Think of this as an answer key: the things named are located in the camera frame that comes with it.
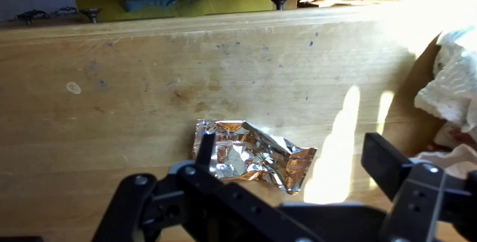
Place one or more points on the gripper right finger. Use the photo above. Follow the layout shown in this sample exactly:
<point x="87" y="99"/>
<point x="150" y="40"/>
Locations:
<point x="421" y="197"/>

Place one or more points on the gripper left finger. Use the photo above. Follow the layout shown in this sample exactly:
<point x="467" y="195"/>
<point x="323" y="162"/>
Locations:
<point x="193" y="193"/>

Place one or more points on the crumpled silver foil wrapper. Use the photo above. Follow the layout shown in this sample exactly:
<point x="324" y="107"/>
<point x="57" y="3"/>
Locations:
<point x="257" y="156"/>

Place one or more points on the dark drawer knob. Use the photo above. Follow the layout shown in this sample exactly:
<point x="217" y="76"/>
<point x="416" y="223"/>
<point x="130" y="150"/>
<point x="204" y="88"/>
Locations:
<point x="279" y="0"/>
<point x="91" y="13"/>

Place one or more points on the white and red crumpled paper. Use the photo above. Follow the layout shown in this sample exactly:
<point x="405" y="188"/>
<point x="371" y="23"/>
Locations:
<point x="460" y="156"/>

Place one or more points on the white crumpled paper towel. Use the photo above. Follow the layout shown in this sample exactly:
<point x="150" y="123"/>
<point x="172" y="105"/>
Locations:
<point x="452" y="81"/>

